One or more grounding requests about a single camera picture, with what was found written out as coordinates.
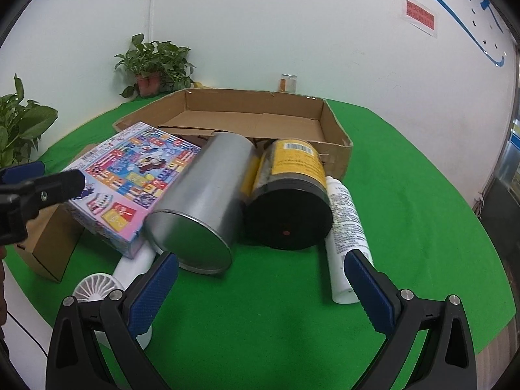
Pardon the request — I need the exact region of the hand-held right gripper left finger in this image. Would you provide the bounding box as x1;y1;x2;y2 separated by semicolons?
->
45;252;180;390

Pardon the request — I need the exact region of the yellow label jar black lid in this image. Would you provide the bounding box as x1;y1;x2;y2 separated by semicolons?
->
241;138;334;250

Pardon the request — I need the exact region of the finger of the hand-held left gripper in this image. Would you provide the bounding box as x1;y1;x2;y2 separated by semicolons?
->
0;162;45;189
0;170;87;246

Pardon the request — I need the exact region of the glass door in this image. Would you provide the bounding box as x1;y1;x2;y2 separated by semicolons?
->
473;45;520;220

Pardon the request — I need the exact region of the green tablecloth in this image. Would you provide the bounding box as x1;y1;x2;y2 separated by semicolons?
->
4;97;516;390

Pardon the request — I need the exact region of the white plastic bottle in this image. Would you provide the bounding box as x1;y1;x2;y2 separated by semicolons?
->
323;175;374;305

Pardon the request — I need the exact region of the red wall sign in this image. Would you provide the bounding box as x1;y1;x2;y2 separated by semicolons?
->
403;0;440;38

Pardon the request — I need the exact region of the white handheld fan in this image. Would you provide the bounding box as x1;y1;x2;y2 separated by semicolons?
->
73;274;124;303

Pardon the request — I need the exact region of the thin black cable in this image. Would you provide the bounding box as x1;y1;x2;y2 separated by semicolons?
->
6;309;49;358

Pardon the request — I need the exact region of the white wall conduit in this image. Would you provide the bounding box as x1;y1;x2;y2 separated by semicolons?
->
147;0;157;45

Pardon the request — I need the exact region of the large leafy green plant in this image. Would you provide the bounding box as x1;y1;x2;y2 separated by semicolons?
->
0;74;59;169

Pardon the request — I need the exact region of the silver metal tin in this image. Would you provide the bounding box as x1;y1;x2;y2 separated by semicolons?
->
144;132;257;275

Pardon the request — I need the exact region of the potted green plant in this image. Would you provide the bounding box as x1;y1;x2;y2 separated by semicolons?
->
114;33;196;99

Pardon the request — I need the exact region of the colourful board game box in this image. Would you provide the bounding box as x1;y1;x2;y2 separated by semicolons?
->
61;121;204;260

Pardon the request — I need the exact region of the small brown cardboard box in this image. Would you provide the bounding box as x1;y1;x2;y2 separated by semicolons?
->
15;203;84;283

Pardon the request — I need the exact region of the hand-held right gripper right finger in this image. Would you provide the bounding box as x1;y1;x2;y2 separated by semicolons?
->
344;247;477;390

